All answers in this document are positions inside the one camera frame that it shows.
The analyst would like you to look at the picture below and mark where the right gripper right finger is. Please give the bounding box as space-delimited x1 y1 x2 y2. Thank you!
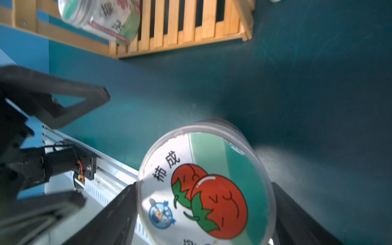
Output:
272 182 342 245

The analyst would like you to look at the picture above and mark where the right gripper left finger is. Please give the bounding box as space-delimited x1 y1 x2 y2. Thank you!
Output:
65 184 137 245

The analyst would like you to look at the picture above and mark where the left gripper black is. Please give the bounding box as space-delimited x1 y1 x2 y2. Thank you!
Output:
1 65 110 245

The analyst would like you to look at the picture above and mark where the large jar red strawberry lid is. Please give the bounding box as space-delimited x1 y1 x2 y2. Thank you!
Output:
136 119 276 245

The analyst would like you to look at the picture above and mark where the large jar purple flower lid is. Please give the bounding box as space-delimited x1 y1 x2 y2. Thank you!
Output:
58 0 140 45

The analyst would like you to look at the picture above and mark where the bamboo two-tier shelf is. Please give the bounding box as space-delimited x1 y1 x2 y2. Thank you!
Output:
1 1 255 59

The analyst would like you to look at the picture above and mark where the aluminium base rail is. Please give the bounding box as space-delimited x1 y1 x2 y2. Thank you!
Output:
41 124 154 245

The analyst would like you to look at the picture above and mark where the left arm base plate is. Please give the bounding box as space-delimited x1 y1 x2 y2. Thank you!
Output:
73 145 98 185

